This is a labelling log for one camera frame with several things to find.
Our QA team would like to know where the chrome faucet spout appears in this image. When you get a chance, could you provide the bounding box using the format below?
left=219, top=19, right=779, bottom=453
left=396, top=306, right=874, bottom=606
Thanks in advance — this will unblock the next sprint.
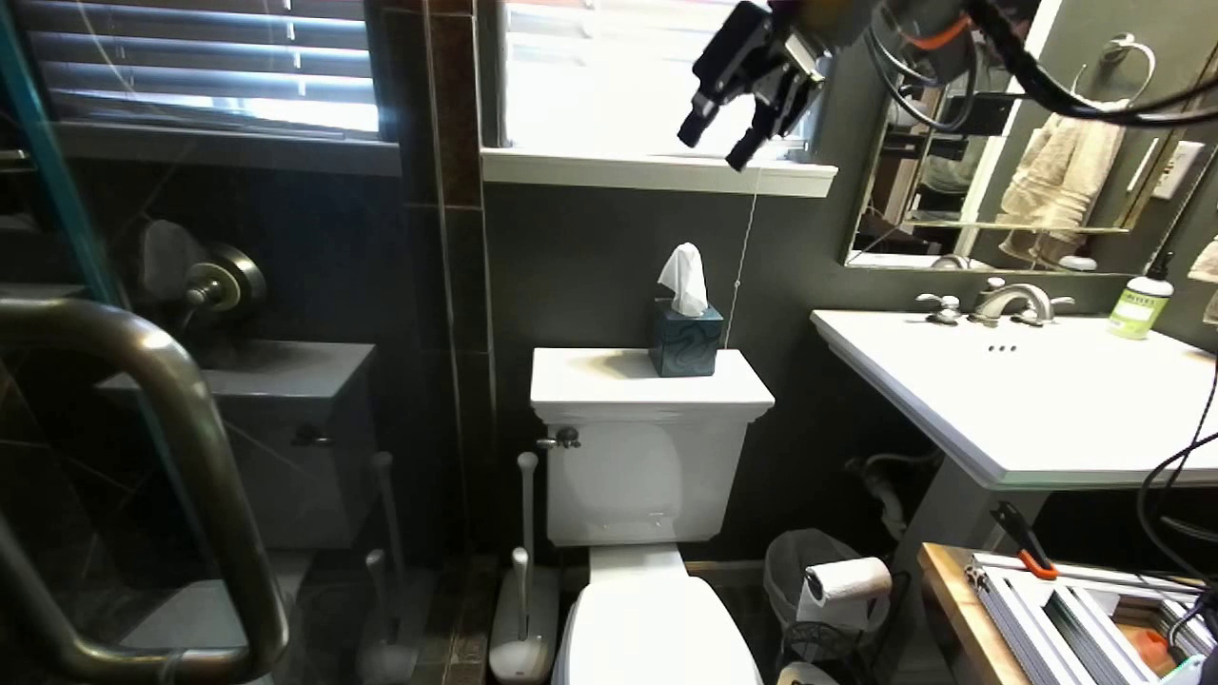
left=972, top=279, right=1058, bottom=330

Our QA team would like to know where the wall mirror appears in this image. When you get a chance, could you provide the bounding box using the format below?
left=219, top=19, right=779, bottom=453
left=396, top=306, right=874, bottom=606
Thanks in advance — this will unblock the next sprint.
left=842, top=0, right=1218, bottom=283

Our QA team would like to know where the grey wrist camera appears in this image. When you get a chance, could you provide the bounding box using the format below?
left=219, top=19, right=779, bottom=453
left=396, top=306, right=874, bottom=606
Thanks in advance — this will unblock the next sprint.
left=771, top=25, right=837, bottom=92

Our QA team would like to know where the orange-handled tool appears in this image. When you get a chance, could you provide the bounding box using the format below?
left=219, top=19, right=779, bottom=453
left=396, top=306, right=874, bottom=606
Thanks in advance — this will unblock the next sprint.
left=990, top=502, right=1067, bottom=585

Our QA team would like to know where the white toilet paper roll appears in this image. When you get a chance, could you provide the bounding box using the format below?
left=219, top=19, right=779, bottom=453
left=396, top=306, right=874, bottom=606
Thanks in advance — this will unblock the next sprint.
left=771, top=658, right=844, bottom=685
left=792, top=550, right=898, bottom=634

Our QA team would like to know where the thick black cable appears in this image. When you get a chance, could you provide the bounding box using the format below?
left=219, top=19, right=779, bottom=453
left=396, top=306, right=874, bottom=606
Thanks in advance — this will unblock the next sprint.
left=965, top=0, right=1218, bottom=134

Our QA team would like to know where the wooden board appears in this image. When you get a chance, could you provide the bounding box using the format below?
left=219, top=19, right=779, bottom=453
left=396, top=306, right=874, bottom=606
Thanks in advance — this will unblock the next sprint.
left=916, top=539, right=1039, bottom=685

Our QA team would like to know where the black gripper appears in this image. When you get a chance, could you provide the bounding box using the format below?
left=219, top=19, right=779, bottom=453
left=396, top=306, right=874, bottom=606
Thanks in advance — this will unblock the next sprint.
left=675, top=0, right=828, bottom=176

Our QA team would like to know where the black mesh trash can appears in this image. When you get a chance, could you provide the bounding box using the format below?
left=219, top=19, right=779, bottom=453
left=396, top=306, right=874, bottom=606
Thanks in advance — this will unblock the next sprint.
left=760, top=526, right=894, bottom=677

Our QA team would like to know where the dark teal tissue box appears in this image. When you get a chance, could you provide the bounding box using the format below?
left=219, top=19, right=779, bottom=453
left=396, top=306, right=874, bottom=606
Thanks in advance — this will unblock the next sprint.
left=650, top=297, right=731, bottom=382

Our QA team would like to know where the white tissue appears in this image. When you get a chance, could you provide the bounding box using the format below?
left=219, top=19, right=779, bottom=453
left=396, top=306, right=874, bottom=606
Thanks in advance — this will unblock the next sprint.
left=656, top=240, right=716, bottom=318

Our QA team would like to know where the bronze shower valve knob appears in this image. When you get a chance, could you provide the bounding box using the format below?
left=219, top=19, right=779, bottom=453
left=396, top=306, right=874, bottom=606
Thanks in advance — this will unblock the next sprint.
left=176, top=243, right=271, bottom=326

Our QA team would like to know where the grey sink supply pipe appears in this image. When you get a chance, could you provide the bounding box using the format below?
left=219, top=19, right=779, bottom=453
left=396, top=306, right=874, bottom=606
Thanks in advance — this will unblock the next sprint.
left=844, top=448, right=920, bottom=548

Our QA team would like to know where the metal shower door handle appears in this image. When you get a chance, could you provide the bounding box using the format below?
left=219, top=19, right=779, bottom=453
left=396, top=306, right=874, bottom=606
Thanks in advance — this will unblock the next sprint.
left=0, top=293, right=293, bottom=685

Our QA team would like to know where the white pedestal sink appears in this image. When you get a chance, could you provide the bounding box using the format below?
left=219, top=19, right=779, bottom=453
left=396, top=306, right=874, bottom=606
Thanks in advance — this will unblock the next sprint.
left=809, top=306, right=1218, bottom=685

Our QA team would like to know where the green soap bottle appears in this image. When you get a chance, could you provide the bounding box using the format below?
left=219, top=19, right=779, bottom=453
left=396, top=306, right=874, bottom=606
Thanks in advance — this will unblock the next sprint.
left=1106, top=247, right=1181, bottom=346

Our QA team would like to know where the white toilet brush set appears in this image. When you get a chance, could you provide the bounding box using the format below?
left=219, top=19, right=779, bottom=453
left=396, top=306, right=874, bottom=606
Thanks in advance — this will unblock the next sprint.
left=486, top=448, right=565, bottom=685

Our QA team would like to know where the glass shower door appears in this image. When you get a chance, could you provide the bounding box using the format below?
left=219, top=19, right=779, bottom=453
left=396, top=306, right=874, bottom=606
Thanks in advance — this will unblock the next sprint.
left=0, top=0, right=308, bottom=685

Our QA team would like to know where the small white container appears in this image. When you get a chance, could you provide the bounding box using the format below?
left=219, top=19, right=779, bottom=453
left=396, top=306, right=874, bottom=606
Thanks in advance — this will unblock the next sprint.
left=1182, top=233, right=1218, bottom=290

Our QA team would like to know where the aluminium frame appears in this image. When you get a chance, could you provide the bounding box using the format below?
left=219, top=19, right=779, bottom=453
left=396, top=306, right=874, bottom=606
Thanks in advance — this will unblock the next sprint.
left=965, top=544, right=1218, bottom=685

